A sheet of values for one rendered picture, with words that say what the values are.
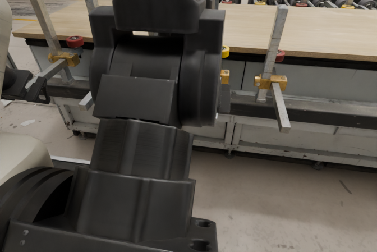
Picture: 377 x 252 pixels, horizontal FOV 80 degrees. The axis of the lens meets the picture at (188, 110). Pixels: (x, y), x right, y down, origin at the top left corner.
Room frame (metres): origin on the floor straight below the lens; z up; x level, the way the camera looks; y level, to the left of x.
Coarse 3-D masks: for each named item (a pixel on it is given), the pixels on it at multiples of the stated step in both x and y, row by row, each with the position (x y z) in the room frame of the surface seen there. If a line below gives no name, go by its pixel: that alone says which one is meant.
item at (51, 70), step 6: (78, 48) 1.12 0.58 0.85; (78, 54) 1.10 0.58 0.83; (60, 60) 0.99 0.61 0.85; (54, 66) 0.93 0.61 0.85; (60, 66) 0.95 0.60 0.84; (42, 72) 0.87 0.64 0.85; (48, 72) 0.87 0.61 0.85; (54, 72) 0.91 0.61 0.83; (36, 78) 0.82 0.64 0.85; (48, 78) 0.86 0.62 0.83; (30, 84) 0.77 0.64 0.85
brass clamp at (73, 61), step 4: (64, 52) 1.05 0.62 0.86; (48, 56) 1.03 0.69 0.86; (52, 56) 1.01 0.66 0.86; (56, 56) 1.01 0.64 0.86; (60, 56) 1.01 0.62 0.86; (64, 56) 1.01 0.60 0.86; (68, 56) 1.01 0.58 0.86; (72, 56) 1.01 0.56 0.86; (76, 56) 1.03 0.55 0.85; (52, 60) 1.01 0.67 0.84; (56, 60) 1.01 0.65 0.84; (68, 60) 1.00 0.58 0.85; (72, 60) 1.00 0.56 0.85; (76, 60) 1.02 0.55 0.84; (68, 64) 1.00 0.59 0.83; (72, 64) 1.00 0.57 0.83; (76, 64) 1.01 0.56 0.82
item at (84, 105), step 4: (88, 96) 0.74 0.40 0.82; (84, 100) 0.71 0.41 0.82; (88, 100) 0.71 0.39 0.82; (92, 100) 0.73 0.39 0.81; (80, 104) 0.68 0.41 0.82; (84, 104) 0.68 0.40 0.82; (88, 104) 0.70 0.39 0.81; (92, 104) 0.72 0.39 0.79; (80, 108) 0.68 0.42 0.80; (84, 108) 0.68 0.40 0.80; (88, 108) 0.69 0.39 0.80
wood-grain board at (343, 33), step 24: (72, 24) 1.36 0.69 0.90; (240, 24) 1.36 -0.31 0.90; (264, 24) 1.36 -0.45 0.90; (288, 24) 1.36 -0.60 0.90; (312, 24) 1.36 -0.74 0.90; (336, 24) 1.36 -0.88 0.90; (360, 24) 1.36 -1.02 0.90; (240, 48) 1.03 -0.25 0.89; (264, 48) 1.02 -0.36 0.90; (288, 48) 1.02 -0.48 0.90; (312, 48) 1.02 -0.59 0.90; (336, 48) 1.02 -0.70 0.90; (360, 48) 1.02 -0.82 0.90
